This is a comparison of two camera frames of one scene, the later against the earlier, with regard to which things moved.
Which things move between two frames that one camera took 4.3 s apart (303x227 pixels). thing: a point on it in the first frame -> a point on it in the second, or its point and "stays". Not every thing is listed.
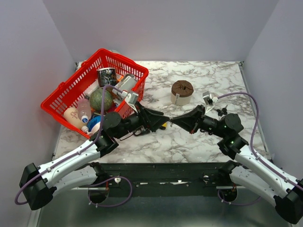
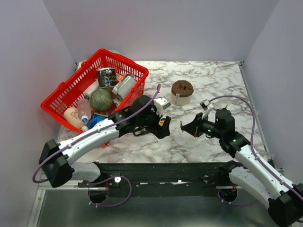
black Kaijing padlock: x=141 y=131 stays
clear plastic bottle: x=84 y=110 stays
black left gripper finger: x=156 y=122 -> x=164 y=130
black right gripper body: x=202 y=121 stays
